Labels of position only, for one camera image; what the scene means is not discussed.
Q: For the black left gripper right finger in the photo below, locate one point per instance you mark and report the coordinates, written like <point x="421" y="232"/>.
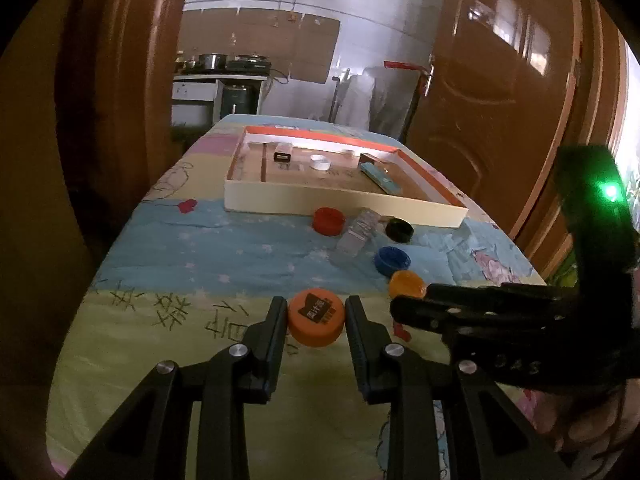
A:
<point x="367" y="343"/>

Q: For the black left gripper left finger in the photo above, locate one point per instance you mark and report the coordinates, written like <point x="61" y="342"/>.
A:
<point x="265" y="342"/>

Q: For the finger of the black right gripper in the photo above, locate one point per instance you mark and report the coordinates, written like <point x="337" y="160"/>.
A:
<point x="433" y="316"/>
<point x="465" y="290"/>

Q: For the orange cap with label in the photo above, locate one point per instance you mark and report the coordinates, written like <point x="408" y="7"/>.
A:
<point x="316" y="317"/>

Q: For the plain orange bottle cap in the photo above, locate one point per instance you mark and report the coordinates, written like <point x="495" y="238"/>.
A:
<point x="406" y="283"/>

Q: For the blue bottle cap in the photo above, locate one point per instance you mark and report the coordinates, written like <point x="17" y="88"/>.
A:
<point x="390" y="259"/>

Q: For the black bottle cap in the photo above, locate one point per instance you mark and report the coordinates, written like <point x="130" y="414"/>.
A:
<point x="399" y="231"/>

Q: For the red bottle cap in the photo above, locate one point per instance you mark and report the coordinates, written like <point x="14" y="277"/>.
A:
<point x="328" y="221"/>

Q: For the light blue slim box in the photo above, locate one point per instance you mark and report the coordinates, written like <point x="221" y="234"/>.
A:
<point x="379" y="177"/>

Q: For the white Hello Kitty box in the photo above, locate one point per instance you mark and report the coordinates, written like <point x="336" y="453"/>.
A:
<point x="283" y="152"/>

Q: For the white translucent cap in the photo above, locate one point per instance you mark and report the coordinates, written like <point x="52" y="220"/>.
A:
<point x="319" y="162"/>

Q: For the colourful cartoon sheep tablecloth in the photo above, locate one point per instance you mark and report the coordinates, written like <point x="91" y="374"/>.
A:
<point x="183" y="281"/>

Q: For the shallow cardboard tray box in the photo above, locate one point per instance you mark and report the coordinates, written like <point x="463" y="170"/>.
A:
<point x="256" y="183"/>

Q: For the rolled clear plastic sheet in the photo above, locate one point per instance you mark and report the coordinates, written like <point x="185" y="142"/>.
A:
<point x="378" y="100"/>

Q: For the brown wooden door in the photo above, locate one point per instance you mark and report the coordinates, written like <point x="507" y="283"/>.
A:
<point x="502" y="84"/>

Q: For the dark green air fryer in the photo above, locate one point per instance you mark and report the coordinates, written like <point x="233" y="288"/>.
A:
<point x="235" y="99"/>

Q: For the white kitchen counter cabinet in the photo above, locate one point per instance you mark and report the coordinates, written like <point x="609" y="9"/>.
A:
<point x="196" y="99"/>

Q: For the black gas stove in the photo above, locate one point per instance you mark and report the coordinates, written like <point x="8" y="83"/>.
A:
<point x="253" y="65"/>

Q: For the steel cooking pot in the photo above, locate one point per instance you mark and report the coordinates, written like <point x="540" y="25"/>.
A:
<point x="212" y="61"/>

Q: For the cardboard sheet on wall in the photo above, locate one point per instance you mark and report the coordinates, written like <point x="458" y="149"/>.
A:
<point x="299" y="45"/>

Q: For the wooden door frame left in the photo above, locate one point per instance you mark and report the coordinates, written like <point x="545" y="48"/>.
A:
<point x="112" y="103"/>

